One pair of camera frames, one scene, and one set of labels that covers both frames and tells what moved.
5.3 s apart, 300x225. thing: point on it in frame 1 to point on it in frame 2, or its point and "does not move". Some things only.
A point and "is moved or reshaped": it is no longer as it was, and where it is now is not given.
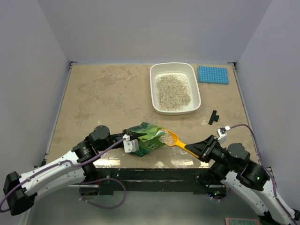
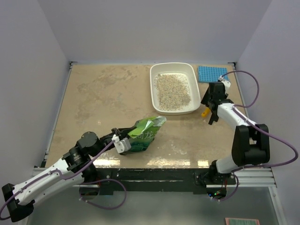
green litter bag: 150,141 is moved or reshaped
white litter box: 175,88 does not move
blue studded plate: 213,75 does not move
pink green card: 236,221 does not move
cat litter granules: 173,92 does not move
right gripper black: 203,148 to 205,100
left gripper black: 132,135 to 124,131
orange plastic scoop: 169,138 to 206,112
